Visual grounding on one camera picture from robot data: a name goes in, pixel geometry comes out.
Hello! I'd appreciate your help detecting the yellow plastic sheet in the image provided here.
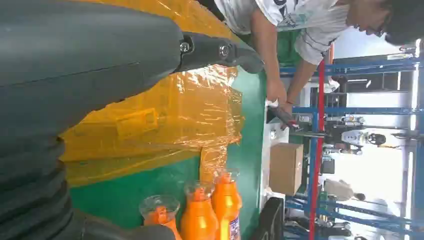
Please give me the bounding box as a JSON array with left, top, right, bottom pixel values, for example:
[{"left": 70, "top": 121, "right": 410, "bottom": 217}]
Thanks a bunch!
[{"left": 59, "top": 0, "right": 246, "bottom": 188}]

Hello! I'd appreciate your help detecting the black bin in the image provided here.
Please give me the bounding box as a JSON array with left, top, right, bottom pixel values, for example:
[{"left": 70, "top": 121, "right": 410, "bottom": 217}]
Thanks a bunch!
[{"left": 253, "top": 197, "right": 286, "bottom": 240}]

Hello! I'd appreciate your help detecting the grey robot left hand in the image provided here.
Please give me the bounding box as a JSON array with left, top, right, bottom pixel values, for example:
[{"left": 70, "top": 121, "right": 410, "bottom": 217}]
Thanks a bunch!
[{"left": 0, "top": 0, "right": 265, "bottom": 240}]

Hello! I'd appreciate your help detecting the brown cardboard box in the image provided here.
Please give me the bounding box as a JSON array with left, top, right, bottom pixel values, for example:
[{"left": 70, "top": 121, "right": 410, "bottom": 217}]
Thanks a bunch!
[{"left": 268, "top": 143, "right": 304, "bottom": 197}]

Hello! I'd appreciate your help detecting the red pole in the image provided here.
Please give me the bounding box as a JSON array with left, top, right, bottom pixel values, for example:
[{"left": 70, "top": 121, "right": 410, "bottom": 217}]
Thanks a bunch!
[{"left": 308, "top": 59, "right": 327, "bottom": 240}]

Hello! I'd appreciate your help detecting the person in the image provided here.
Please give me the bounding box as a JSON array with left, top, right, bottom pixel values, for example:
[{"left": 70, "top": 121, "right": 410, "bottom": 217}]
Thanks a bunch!
[
  {"left": 213, "top": 0, "right": 424, "bottom": 130},
  {"left": 326, "top": 129, "right": 388, "bottom": 148}
]

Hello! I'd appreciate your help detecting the person's right hand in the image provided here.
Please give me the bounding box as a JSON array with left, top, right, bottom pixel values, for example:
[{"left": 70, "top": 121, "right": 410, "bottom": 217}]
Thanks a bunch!
[{"left": 265, "top": 77, "right": 288, "bottom": 105}]

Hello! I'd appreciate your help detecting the ribbed grey left arm sleeve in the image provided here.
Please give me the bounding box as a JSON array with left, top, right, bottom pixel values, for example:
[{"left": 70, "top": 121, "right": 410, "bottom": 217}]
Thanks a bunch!
[{"left": 0, "top": 134, "right": 74, "bottom": 240}]

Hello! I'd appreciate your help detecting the orange drink bottle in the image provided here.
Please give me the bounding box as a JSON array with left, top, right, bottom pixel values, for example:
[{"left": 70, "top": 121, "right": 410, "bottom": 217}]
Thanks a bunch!
[
  {"left": 211, "top": 168, "right": 243, "bottom": 240},
  {"left": 139, "top": 194, "right": 183, "bottom": 240},
  {"left": 180, "top": 181, "right": 220, "bottom": 240}
]

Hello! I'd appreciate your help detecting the blue metal rack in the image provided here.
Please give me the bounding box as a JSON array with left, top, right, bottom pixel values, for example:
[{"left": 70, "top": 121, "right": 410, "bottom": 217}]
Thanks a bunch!
[{"left": 279, "top": 56, "right": 424, "bottom": 240}]

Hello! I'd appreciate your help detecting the green box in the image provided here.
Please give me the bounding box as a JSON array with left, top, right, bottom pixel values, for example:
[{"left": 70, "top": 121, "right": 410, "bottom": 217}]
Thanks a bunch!
[{"left": 277, "top": 30, "right": 303, "bottom": 66}]

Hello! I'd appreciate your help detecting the person's left hand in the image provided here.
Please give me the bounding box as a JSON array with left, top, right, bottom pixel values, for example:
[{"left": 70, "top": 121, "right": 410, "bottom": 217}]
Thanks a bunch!
[{"left": 277, "top": 101, "right": 301, "bottom": 130}]

